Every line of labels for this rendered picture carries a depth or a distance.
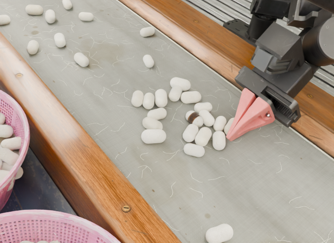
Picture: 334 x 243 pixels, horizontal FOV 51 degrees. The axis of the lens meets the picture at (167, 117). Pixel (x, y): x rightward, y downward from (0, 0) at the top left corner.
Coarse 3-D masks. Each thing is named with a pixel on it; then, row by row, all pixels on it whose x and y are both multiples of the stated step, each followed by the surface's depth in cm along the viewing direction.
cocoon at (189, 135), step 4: (192, 124) 55; (188, 128) 54; (192, 128) 54; (196, 128) 55; (184, 132) 54; (188, 132) 54; (192, 132) 54; (196, 132) 55; (184, 136) 54; (188, 136) 53; (192, 136) 54; (184, 140) 54; (188, 140) 54; (192, 140) 54
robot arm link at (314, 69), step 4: (304, 28) 53; (308, 28) 52; (300, 32) 54; (304, 32) 52; (300, 36) 53; (304, 36) 52; (304, 56) 51; (304, 60) 51; (308, 64) 51; (312, 64) 51; (312, 68) 51; (316, 68) 52
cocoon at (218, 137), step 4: (216, 132) 55; (220, 132) 54; (216, 136) 54; (220, 136) 54; (224, 136) 54; (216, 140) 53; (220, 140) 53; (224, 140) 54; (216, 144) 53; (220, 144) 53; (224, 144) 53; (216, 148) 53; (220, 148) 53
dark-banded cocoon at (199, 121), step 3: (189, 111) 57; (192, 111) 57; (186, 114) 57; (189, 114) 57; (186, 117) 57; (198, 117) 56; (201, 117) 57; (195, 120) 56; (198, 120) 56; (201, 120) 56; (192, 123) 57; (195, 123) 56; (198, 123) 56; (201, 123) 56; (198, 126) 56
